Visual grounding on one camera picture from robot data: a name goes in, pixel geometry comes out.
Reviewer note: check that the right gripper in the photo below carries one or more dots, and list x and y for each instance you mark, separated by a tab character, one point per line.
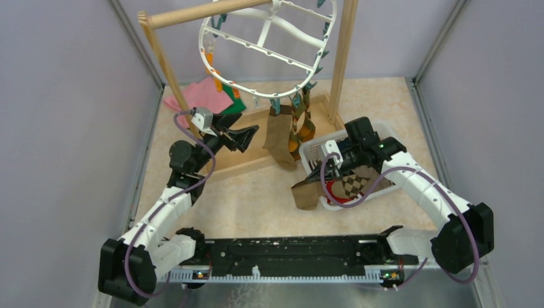
316	175

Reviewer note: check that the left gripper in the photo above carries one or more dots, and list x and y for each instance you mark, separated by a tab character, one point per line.
240	136

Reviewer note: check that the tan ribbed sock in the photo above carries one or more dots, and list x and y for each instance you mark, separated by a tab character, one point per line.
306	195
277	137

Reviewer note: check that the olive striped sock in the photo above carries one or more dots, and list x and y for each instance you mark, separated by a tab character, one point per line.
294	140
308	129

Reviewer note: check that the white oval clip hanger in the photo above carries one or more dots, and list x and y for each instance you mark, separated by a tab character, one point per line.
211	30

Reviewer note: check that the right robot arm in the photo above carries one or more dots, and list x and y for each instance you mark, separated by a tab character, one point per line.
465	232

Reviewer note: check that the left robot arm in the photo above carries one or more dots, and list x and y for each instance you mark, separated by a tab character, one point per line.
131	266

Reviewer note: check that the green cloth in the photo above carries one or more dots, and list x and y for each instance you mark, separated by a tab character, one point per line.
235	98

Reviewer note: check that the white plastic laundry basket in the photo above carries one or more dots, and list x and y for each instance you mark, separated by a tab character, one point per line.
310	160

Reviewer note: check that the argyle brown sock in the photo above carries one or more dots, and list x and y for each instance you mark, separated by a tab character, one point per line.
353	185

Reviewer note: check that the pink cloth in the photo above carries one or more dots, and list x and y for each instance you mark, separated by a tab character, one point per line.
204	94

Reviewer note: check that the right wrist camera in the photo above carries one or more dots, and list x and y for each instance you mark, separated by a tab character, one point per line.
330	154

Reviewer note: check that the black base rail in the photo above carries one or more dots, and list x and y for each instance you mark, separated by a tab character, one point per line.
330	258

